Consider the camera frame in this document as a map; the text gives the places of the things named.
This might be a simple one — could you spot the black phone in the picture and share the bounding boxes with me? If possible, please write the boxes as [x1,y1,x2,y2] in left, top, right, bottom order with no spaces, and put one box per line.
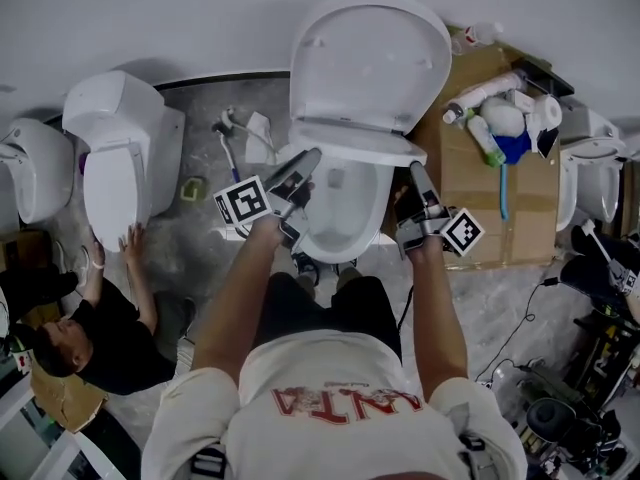
[536,126,561,160]

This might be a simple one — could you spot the person's right forearm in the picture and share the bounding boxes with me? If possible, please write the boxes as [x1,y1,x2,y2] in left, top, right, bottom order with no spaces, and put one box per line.
[412,241,472,400]

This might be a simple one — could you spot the large cardboard box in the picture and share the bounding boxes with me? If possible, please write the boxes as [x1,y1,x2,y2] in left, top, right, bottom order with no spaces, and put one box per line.
[382,40,564,272]

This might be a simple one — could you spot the person's right shoe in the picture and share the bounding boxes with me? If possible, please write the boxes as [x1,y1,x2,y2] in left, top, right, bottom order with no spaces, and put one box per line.
[335,262,362,292]

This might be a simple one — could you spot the white toilet lid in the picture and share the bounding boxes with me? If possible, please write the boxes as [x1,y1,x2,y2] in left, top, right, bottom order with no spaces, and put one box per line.
[288,0,454,138]

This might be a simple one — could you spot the grey shoulder strap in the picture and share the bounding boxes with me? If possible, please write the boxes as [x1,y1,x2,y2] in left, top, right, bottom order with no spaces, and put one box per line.
[452,401,502,480]
[188,442,230,480]

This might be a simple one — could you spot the person's left shoe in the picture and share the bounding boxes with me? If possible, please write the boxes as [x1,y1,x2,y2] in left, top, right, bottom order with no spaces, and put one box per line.
[292,249,322,299]

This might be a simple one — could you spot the person's left hand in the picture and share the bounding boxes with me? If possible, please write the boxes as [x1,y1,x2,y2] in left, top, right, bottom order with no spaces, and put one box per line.
[284,178,317,212]

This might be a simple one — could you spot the clear bottle with red label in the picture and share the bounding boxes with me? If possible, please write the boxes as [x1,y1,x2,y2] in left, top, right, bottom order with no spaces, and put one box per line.
[451,20,505,50]

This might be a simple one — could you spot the metal equipment rack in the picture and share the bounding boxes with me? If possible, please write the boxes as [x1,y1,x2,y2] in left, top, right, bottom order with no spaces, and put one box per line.
[569,312,640,419]

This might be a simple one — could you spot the person's shoe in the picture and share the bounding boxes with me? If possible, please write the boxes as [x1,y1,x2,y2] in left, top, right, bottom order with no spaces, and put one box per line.
[335,262,362,292]
[292,249,322,299]

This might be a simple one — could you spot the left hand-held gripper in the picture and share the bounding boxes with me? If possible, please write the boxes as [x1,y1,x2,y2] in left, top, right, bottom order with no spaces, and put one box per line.
[213,147,324,249]

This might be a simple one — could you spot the toilet brush with blue handle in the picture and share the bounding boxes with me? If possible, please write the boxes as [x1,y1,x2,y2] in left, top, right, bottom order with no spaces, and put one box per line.
[211,109,245,183]

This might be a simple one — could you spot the person's right hand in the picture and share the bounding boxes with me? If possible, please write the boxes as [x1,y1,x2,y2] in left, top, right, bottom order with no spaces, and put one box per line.
[392,186,427,225]

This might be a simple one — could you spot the torn cardboard box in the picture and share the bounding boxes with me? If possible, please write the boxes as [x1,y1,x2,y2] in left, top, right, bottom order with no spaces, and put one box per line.
[29,362,110,435]

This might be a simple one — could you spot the white bottle with dark cap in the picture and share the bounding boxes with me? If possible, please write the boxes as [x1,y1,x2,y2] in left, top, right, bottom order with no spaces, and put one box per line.
[441,71,527,125]

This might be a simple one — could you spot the red and white toy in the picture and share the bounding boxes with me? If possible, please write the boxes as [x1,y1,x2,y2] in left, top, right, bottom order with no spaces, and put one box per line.
[8,338,34,375]

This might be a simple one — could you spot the blue cleaning brush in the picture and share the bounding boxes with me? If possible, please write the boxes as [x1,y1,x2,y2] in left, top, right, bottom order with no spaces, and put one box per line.
[492,132,532,223]

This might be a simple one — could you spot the person's white t-shirt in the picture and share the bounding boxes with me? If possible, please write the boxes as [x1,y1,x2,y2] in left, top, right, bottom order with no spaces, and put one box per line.
[141,328,530,480]

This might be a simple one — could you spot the person's left forearm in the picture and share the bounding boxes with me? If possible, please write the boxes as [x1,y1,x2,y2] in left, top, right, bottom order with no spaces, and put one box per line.
[191,215,287,387]

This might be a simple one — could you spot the black tray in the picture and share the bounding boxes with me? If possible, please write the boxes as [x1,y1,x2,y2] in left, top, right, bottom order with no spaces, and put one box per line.
[511,56,575,101]

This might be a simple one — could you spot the toilet paper roll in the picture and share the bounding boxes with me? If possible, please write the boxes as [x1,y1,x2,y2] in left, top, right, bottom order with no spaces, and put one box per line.
[528,94,565,130]

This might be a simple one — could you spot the black power cable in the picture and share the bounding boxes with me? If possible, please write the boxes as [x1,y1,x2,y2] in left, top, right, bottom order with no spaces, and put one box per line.
[474,276,559,387]

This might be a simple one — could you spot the white toilet with tank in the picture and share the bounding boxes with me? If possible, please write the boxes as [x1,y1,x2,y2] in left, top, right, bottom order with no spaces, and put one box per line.
[61,70,187,254]

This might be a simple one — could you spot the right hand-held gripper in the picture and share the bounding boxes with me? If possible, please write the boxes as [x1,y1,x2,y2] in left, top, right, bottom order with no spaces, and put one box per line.
[396,160,487,261]

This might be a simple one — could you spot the white cloth bundle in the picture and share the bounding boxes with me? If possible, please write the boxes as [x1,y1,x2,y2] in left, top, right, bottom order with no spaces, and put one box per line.
[479,95,527,138]

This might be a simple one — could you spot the green plastic holder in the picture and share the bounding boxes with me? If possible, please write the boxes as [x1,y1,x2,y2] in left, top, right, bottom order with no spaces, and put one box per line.
[179,175,209,204]

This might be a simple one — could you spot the person's black shorts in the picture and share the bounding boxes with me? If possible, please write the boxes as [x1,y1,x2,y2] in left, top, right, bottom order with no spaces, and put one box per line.
[258,272,404,369]

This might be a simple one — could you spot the green and white bottle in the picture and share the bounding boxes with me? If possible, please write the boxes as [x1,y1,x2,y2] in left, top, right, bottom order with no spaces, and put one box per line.
[466,114,508,168]

